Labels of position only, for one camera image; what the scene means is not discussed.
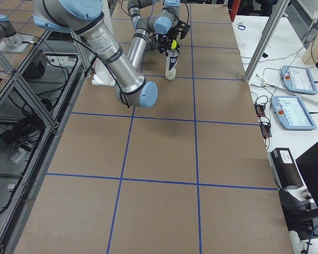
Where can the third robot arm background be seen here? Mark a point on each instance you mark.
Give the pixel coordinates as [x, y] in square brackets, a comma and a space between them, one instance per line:
[10, 40]

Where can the aluminium frame post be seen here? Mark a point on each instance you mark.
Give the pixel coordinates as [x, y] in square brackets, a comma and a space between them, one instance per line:
[267, 33]

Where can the aluminium frame rack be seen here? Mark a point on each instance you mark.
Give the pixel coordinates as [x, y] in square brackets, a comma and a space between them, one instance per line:
[37, 92]

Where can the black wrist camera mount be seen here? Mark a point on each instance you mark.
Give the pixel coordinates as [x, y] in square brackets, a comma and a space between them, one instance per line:
[182, 28]

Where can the black monitor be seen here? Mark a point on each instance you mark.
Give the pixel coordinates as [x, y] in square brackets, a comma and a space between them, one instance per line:
[302, 216]

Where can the teach pendant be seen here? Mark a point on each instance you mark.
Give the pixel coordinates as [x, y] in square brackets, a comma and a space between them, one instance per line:
[299, 80]
[292, 114]

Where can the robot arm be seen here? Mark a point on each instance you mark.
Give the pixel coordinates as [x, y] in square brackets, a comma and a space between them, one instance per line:
[86, 19]
[159, 24]

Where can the yellow Wilson tennis ball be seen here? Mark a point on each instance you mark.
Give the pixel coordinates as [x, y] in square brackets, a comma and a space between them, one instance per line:
[174, 44]

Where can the clear tennis ball can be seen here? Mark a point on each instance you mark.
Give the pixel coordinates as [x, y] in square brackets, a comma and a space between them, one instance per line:
[171, 62]

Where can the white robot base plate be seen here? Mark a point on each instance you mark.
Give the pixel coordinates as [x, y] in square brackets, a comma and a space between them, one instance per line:
[102, 77]

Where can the black box with label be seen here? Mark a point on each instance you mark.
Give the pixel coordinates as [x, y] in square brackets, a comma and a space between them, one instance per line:
[286, 170]

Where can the teach pendant near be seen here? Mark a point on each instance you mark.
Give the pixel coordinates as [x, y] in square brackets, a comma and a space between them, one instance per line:
[292, 114]

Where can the teach pendant far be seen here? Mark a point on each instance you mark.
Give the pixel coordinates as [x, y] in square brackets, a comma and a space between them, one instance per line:
[299, 80]

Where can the blue tape strip lengthwise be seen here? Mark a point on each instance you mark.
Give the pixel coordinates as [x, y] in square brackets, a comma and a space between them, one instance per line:
[196, 132]

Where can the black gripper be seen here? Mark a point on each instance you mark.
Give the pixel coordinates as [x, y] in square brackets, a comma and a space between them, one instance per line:
[164, 41]

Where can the blue tape strip crosswise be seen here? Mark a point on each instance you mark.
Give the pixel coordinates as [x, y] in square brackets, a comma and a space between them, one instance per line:
[165, 119]

